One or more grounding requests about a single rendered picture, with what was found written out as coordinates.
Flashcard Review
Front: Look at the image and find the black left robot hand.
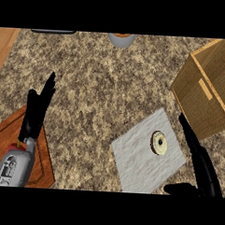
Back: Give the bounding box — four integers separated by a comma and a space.
18, 69, 58, 145

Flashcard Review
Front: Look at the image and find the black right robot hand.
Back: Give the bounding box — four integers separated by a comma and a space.
162, 112, 225, 199

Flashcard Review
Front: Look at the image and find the cream frosted cupcake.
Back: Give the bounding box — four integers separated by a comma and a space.
148, 130, 170, 157

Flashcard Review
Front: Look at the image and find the pale grey placemat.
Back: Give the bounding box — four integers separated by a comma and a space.
108, 105, 190, 197

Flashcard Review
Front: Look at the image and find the tan wicker basket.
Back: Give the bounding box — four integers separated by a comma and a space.
167, 36, 225, 143

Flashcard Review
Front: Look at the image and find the red apple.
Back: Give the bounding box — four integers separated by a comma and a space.
6, 142, 28, 155

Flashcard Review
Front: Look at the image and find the brown wooden cutting board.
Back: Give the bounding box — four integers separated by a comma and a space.
0, 103, 60, 190

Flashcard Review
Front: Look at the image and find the pale wooden panel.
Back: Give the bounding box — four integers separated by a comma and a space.
0, 27, 21, 82

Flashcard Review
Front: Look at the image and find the dark flat appliance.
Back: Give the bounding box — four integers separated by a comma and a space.
30, 29, 77, 35

